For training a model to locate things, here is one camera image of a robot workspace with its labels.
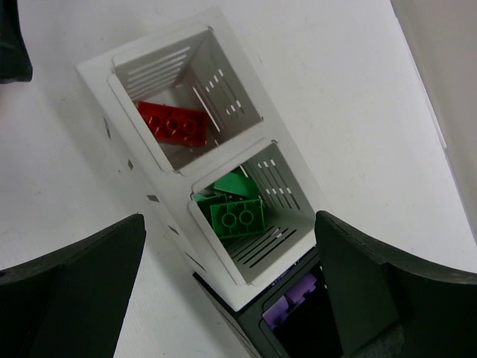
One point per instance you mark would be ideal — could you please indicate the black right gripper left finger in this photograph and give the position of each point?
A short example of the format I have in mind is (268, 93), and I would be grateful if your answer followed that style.
(72, 301)

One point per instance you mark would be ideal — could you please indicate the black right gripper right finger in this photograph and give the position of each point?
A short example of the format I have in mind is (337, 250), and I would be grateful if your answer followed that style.
(390, 303)

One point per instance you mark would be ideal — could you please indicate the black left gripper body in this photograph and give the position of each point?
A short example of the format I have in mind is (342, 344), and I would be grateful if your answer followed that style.
(15, 62)

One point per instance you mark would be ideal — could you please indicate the purple rectangular lego brick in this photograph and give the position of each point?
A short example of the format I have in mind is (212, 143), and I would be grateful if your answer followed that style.
(281, 309)

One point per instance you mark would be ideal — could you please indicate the red rectangular lego brick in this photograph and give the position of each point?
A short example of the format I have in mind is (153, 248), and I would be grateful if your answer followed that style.
(175, 125)

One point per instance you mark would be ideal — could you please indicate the green curved lego brick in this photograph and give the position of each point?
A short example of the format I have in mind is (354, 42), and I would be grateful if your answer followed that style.
(236, 184)

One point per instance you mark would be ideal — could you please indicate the black double bin container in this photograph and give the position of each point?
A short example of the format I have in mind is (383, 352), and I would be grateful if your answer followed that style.
(290, 318)

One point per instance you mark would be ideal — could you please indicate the white double bin container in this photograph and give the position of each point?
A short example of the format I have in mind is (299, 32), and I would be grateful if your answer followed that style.
(199, 63)

